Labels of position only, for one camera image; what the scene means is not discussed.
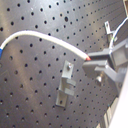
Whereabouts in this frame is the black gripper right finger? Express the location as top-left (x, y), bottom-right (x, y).
top-left (89, 38), bottom-right (128, 68)

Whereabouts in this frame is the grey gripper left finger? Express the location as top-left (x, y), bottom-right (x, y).
top-left (82, 62), bottom-right (128, 98)

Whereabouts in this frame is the white braided cable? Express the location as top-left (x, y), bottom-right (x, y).
top-left (0, 30), bottom-right (92, 62)

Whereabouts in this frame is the black perforated breadboard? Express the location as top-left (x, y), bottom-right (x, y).
top-left (0, 0), bottom-right (128, 128)

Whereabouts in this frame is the thin white wire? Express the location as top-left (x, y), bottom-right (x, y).
top-left (107, 18), bottom-right (128, 49)

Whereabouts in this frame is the grey metal cable clip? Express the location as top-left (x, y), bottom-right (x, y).
top-left (56, 61), bottom-right (76, 107)

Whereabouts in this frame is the far metal cable clip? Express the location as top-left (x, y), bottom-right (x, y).
top-left (103, 20), bottom-right (115, 44)

